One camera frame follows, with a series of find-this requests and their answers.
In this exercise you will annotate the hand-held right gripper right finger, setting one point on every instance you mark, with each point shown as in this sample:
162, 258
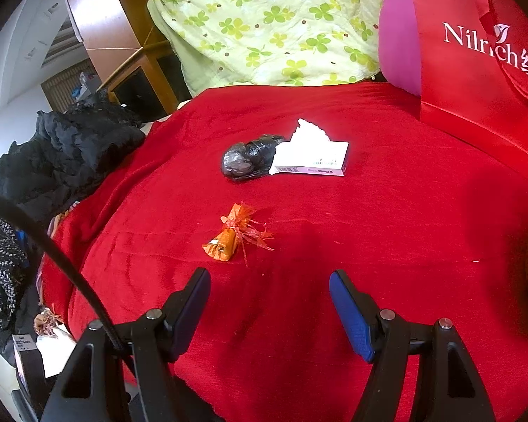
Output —
352, 312

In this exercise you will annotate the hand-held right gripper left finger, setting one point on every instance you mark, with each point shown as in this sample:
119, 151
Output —
189, 312

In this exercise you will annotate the orange plastic wrapper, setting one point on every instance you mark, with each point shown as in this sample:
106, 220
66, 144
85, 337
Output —
229, 241

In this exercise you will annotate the white cardboard box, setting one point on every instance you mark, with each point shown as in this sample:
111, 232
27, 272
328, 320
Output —
312, 158

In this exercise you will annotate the black plastic bag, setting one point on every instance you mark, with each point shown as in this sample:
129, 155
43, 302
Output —
246, 158

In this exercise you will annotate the red blanket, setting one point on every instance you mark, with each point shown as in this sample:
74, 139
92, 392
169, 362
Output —
334, 228

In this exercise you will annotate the white paper sheet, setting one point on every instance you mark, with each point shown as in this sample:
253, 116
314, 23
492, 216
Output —
55, 354

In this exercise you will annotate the striped colourful cloth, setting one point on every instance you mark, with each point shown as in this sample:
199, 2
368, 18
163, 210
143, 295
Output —
61, 224

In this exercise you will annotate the black jacket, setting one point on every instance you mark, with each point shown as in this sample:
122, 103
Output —
70, 154

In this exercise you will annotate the brown door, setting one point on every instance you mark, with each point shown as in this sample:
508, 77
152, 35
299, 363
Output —
64, 85

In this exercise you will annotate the red paper shopping bag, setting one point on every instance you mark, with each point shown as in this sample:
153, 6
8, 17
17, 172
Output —
466, 74

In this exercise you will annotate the green floral quilt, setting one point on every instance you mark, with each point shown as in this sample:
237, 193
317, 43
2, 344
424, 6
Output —
268, 22

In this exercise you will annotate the wooden bedside cabinet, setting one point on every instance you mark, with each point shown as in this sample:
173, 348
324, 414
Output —
101, 13

